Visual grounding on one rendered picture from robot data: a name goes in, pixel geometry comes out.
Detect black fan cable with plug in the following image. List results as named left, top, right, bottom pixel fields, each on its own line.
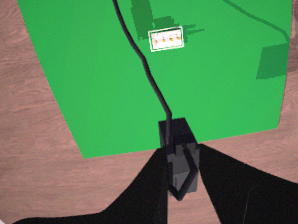
left=112, top=0, right=201, bottom=201

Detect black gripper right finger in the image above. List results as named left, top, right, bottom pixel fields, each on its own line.
left=198, top=144, right=298, bottom=224

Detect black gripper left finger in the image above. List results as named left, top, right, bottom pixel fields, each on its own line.
left=13, top=148, right=168, bottom=224

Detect green circuit board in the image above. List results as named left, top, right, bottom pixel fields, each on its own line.
left=17, top=0, right=293, bottom=159

